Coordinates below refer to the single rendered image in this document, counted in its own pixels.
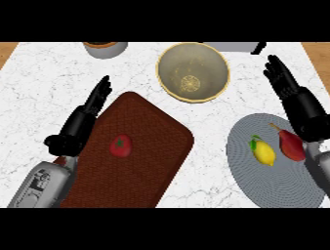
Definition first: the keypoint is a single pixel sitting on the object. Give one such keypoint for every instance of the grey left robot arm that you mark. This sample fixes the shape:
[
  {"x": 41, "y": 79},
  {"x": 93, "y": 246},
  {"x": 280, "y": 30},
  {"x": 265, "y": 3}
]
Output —
[{"x": 40, "y": 185}]

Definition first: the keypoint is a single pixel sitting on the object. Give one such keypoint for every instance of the red pear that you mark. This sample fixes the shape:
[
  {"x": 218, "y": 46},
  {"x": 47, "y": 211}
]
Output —
[{"x": 292, "y": 145}]

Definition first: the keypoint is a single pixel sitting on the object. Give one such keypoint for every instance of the yellow lemon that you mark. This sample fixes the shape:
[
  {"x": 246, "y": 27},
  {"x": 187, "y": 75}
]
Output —
[{"x": 264, "y": 153}]

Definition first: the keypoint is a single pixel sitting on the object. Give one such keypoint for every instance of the grey round placemat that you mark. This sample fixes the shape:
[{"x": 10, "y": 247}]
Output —
[{"x": 268, "y": 182}]

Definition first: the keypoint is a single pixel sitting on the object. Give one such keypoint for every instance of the brown rectangular placemat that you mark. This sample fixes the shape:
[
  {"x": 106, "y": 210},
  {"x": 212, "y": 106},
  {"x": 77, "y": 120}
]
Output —
[{"x": 128, "y": 153}]

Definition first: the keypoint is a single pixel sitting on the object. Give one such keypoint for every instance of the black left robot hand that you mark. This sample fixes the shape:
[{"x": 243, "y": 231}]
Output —
[{"x": 78, "y": 125}]

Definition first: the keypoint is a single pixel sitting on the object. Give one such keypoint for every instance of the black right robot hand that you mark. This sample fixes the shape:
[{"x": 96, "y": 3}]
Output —
[{"x": 307, "y": 109}]

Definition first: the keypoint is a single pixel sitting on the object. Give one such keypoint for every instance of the grey appliance with black part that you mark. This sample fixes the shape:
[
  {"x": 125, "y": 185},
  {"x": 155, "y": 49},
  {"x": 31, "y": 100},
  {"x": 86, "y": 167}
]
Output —
[{"x": 232, "y": 46}]

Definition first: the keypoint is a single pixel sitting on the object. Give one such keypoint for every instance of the red tomato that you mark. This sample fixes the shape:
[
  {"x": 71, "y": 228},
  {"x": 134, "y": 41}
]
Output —
[{"x": 121, "y": 145}]

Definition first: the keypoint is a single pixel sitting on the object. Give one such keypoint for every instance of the yellow-rimmed grey bowl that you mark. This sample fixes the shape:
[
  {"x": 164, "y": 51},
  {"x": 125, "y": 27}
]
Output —
[{"x": 193, "y": 73}]

